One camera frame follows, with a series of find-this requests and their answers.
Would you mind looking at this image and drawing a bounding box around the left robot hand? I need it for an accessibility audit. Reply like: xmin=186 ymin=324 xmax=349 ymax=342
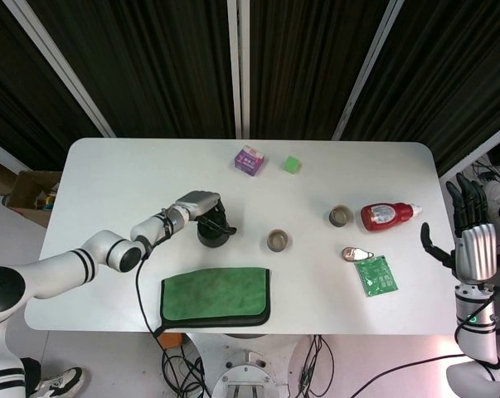
xmin=174 ymin=190 xmax=238 ymax=235

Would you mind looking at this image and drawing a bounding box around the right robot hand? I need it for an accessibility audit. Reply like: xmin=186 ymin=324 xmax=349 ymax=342
xmin=420 ymin=172 xmax=499 ymax=284

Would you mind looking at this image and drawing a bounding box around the black teapot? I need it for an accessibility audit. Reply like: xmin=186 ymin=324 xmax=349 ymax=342
xmin=197 ymin=215 xmax=238 ymax=249

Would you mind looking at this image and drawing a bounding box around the brown cup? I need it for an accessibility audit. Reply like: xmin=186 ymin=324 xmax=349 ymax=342
xmin=328 ymin=205 xmax=354 ymax=228
xmin=267 ymin=228 xmax=291 ymax=253

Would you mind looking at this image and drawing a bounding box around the white rounded object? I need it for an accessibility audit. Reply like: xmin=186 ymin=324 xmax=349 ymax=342
xmin=480 ymin=181 xmax=500 ymax=233

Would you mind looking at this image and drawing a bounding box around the purple cardboard box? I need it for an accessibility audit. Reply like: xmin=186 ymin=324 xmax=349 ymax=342
xmin=233 ymin=144 xmax=269 ymax=177

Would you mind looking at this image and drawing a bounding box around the green cloth black trim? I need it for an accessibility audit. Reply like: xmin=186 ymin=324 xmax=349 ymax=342
xmin=153 ymin=267 xmax=272 ymax=337

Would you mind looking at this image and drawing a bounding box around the green cube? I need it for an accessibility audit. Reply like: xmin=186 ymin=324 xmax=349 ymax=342
xmin=281 ymin=155 xmax=303 ymax=174

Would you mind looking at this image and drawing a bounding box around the red ketchup bottle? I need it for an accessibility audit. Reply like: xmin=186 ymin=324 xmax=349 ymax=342
xmin=360 ymin=201 xmax=423 ymax=232

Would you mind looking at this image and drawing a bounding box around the green foil packet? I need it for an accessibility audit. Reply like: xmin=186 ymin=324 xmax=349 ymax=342
xmin=354 ymin=255 xmax=399 ymax=298

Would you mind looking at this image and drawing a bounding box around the orange block under table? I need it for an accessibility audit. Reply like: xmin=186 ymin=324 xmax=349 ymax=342
xmin=157 ymin=332 xmax=183 ymax=351

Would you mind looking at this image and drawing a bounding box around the dark pleated curtain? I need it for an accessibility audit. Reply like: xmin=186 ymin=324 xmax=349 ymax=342
xmin=0 ymin=0 xmax=500 ymax=177

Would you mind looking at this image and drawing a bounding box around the brown cardboard box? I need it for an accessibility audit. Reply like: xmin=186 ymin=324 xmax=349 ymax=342
xmin=2 ymin=169 xmax=63 ymax=230

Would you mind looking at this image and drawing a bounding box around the white black sneaker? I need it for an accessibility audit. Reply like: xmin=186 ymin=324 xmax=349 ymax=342
xmin=32 ymin=366 xmax=86 ymax=398

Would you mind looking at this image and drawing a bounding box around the white slanted frame post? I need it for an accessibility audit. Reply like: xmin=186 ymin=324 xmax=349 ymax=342
xmin=2 ymin=0 xmax=117 ymax=138
xmin=331 ymin=0 xmax=405 ymax=141
xmin=438 ymin=128 xmax=500 ymax=183
xmin=0 ymin=135 xmax=31 ymax=177

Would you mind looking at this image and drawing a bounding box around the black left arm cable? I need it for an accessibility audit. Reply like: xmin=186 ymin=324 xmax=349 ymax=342
xmin=134 ymin=235 xmax=167 ymax=339

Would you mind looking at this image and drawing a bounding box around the long black floor cable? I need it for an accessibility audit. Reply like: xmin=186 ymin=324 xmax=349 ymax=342
xmin=348 ymin=354 xmax=466 ymax=398

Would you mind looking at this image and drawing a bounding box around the white upright double frame post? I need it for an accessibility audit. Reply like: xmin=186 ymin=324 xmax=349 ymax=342
xmin=226 ymin=0 xmax=251 ymax=140

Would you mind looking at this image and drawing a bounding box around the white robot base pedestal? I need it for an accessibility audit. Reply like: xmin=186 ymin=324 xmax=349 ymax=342
xmin=182 ymin=331 xmax=317 ymax=398

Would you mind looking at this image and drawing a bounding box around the black floor cable bundle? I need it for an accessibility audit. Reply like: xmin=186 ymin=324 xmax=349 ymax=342
xmin=298 ymin=334 xmax=336 ymax=398
xmin=161 ymin=334 xmax=211 ymax=398

